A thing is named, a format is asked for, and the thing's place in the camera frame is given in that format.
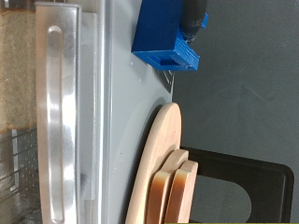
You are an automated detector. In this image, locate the spatula with blue grip block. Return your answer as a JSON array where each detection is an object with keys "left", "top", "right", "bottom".
[{"left": 131, "top": 0, "right": 209, "bottom": 94}]

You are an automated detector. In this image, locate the glass oven door with handle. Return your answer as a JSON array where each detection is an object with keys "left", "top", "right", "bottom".
[{"left": 0, "top": 0, "right": 110, "bottom": 224}]

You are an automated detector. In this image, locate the silver toaster oven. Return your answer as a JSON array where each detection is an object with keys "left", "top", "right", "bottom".
[{"left": 93, "top": 0, "right": 176, "bottom": 224}]

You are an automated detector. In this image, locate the round wooden cutting board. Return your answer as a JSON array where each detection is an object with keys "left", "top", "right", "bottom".
[{"left": 124, "top": 102, "right": 183, "bottom": 224}]

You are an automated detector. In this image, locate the dark grey backdrop curtain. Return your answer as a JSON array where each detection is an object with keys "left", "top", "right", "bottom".
[{"left": 171, "top": 0, "right": 299, "bottom": 224}]

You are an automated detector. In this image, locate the black metal bookend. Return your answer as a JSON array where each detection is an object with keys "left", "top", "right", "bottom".
[{"left": 180, "top": 147, "right": 295, "bottom": 224}]

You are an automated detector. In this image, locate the wire oven rack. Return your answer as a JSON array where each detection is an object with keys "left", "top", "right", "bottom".
[{"left": 0, "top": 127, "right": 41, "bottom": 224}]

